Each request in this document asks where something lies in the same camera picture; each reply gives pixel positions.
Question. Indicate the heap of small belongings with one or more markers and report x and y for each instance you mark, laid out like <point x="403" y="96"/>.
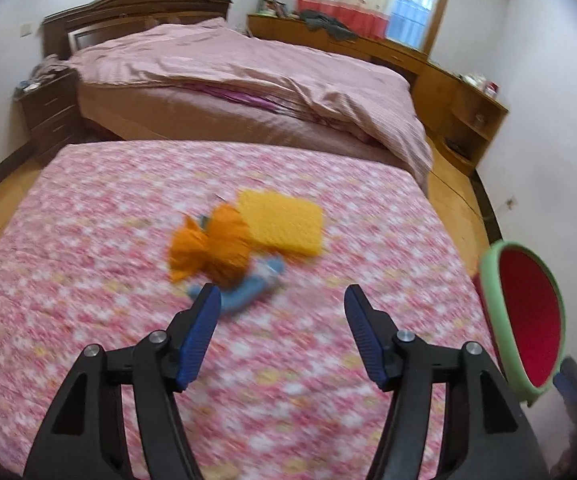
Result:
<point x="43" y="75"/>

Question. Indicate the glass jar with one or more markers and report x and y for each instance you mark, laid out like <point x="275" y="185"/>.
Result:
<point x="479" y="120"/>

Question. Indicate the white containers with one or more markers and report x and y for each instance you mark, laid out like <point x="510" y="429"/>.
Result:
<point x="473" y="80"/>

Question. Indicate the colourful boxes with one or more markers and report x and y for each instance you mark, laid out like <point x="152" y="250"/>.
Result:
<point x="274" y="6"/>

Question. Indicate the white wall socket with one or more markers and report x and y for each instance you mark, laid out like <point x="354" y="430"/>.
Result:
<point x="509" y="204"/>

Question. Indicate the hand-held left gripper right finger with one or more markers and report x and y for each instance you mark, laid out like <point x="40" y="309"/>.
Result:
<point x="366" y="332"/>

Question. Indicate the grey clothes heap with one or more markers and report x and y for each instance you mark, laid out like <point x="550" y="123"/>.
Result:
<point x="328" y="24"/>

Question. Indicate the long wooden desk cabinet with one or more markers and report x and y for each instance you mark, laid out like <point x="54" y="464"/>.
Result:
<point x="443" y="90"/>

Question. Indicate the red and white jar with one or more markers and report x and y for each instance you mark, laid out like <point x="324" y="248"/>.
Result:
<point x="492" y="90"/>

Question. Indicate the pink floral tablecloth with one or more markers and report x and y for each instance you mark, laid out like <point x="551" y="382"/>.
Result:
<point x="118" y="220"/>

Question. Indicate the purple bed sheet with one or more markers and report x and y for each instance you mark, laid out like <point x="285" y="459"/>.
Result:
<point x="238" y="96"/>

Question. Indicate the dark wooden nightstand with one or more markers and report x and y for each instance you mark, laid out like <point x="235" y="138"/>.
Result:
<point x="51" y="115"/>

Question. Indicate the green bowl with red inside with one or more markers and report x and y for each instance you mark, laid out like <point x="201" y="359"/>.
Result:
<point x="531" y="310"/>

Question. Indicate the window with wooden frame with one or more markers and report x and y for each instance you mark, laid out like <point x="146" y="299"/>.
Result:
<point x="418" y="5"/>

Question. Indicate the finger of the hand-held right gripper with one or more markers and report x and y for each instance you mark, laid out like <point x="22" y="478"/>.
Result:
<point x="568" y="387"/>

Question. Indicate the yellow sponge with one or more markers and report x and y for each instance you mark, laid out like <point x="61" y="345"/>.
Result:
<point x="286" y="220"/>

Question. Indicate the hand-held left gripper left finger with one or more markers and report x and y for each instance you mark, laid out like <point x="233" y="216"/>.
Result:
<point x="196" y="330"/>

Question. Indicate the black flat device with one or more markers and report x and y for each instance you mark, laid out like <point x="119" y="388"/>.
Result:
<point x="456" y="146"/>

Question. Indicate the dark wooden bed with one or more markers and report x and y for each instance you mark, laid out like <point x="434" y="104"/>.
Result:
<point x="133" y="7"/>

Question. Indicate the white wall switch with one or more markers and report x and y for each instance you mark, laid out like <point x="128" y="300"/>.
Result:
<point x="26" y="30"/>

